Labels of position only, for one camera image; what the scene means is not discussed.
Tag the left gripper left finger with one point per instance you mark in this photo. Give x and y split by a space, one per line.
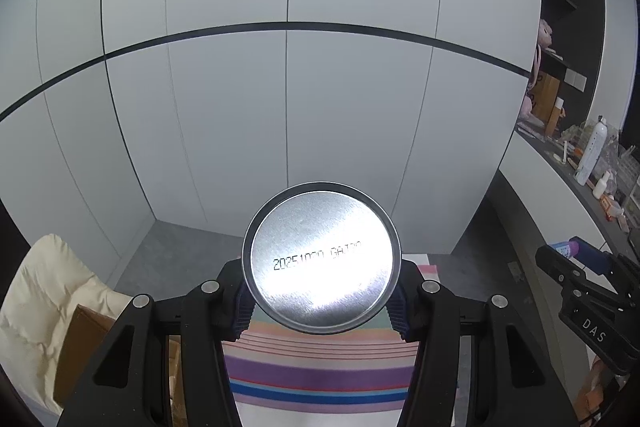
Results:
205 318

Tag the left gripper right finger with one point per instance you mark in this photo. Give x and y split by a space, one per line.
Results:
509 373

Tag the small purple blue tube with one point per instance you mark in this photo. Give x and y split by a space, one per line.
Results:
568 249

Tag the red tin can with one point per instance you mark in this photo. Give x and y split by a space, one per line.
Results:
321 258

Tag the person left hand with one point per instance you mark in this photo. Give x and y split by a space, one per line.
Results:
599 390

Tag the brown cardboard box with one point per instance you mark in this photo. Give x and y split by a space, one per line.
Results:
115 372

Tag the cream padded armchair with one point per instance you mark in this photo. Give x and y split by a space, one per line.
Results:
42 297

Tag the small white bottle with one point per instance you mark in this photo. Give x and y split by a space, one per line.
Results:
602 184

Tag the white spray can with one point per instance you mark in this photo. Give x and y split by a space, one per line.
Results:
592 151

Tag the striped colourful cloth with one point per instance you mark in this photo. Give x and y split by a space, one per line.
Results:
284 378

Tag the brown paper bag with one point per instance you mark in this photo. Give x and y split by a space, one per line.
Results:
548 107

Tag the pink plush toy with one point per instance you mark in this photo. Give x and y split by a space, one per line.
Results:
544 40

